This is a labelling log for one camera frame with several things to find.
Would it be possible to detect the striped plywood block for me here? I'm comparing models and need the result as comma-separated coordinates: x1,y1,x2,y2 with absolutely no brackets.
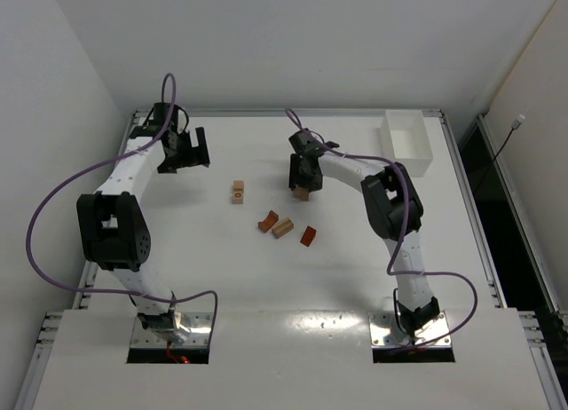
271,217,294,239

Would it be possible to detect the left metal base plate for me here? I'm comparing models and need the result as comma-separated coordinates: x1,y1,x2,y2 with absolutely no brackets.
130,311,214,350

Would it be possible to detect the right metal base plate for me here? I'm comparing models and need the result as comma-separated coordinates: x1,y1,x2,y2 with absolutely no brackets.
369,311,452,351

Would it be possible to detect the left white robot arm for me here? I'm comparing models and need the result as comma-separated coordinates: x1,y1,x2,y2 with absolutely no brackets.
76,102,210,345

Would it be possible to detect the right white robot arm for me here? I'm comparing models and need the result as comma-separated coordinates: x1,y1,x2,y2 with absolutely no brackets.
288,130,440,336

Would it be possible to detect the dark red wedge block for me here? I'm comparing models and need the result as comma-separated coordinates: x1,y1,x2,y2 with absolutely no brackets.
300,225,317,247

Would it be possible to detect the wood cube with letter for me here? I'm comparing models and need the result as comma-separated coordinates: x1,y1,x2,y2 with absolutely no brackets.
231,190,244,204

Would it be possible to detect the small light wood cube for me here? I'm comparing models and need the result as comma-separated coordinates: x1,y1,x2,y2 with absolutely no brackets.
233,180,244,193

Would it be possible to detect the purple cable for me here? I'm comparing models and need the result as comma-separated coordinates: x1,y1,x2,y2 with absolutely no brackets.
283,107,479,354
25,72,219,345

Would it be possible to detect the metal base plate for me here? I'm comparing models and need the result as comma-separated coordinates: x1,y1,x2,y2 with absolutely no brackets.
369,311,452,351
130,311,214,350

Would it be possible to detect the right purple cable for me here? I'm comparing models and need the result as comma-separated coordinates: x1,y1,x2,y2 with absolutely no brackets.
283,107,479,354

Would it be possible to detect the black cable with white plug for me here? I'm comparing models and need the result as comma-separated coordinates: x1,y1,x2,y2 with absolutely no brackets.
469,114,526,198

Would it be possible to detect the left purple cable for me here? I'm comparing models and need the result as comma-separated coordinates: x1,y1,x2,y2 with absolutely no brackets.
25,72,219,345

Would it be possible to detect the reddish arch wood block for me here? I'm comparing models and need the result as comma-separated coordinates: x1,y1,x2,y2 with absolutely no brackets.
257,210,280,233

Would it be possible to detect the white perforated plastic box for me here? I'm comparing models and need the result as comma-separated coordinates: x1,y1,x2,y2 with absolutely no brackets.
379,110,433,177

